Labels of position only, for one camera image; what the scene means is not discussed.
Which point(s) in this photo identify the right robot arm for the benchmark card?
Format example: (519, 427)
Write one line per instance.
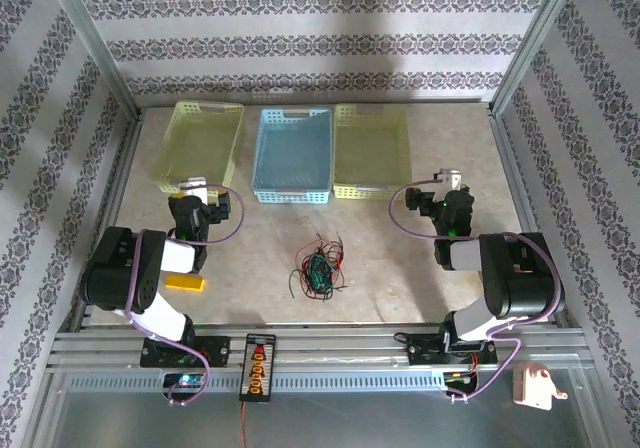
(525, 278)

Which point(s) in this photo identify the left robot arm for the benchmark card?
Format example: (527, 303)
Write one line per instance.
(120, 268)

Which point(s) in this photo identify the yellow plastic basket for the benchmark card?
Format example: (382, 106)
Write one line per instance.
(372, 150)
(200, 143)

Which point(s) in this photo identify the yellow rectangular block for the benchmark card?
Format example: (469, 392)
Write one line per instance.
(185, 283)

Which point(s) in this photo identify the blue plastic basket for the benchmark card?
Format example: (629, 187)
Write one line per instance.
(295, 153)

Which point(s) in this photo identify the black connector board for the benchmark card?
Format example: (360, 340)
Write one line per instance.
(257, 368)

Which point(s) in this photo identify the small controller board with LED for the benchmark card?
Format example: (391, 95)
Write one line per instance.
(184, 380)

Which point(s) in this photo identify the beige emergency stop box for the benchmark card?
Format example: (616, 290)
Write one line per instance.
(532, 385)

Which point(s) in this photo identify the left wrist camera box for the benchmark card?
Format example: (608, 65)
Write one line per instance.
(192, 185)

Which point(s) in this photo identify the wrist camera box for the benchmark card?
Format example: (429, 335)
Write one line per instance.
(192, 185)
(450, 178)

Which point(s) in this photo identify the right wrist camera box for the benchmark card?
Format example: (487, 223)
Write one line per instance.
(450, 178)

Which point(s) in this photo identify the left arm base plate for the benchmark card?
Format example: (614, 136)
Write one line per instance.
(220, 352)

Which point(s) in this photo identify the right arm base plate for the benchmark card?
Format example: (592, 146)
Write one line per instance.
(425, 354)

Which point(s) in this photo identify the aluminium frame rail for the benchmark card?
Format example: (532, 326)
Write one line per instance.
(340, 348)

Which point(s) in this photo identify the aluminium frame post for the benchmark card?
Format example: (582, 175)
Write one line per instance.
(535, 43)
(90, 43)

